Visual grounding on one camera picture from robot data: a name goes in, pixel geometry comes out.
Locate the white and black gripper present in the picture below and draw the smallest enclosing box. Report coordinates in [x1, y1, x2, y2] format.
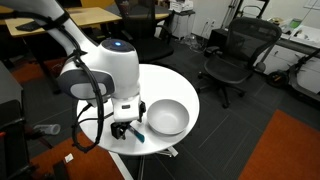
[111, 95, 146, 139]

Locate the teal marker pen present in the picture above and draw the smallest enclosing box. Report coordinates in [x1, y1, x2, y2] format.
[131, 126, 145, 143]

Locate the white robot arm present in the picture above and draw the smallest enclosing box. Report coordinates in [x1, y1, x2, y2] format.
[0, 0, 141, 138]

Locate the white bowl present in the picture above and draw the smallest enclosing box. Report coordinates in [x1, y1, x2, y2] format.
[147, 99, 189, 135]

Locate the round white table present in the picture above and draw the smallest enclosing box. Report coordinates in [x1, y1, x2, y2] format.
[99, 64, 200, 156]

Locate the clear plastic bottle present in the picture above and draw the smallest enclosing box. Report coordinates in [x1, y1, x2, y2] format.
[34, 124, 61, 135]

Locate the dark office chair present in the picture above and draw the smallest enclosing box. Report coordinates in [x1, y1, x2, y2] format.
[115, 0, 174, 63]

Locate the wooden desk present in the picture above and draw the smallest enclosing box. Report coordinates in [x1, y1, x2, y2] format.
[5, 7, 120, 37]

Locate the black box on floor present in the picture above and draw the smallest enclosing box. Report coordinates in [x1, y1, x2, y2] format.
[204, 29, 229, 57]

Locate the black mesh office chair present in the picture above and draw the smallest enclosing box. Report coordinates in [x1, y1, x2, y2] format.
[198, 17, 282, 108]

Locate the black electric scooter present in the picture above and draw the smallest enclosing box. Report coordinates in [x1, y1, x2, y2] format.
[266, 48, 320, 101]

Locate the white cabinet counter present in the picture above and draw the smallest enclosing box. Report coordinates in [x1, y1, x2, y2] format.
[255, 18, 320, 93]

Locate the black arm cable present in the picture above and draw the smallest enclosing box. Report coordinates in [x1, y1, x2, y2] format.
[0, 10, 116, 154]

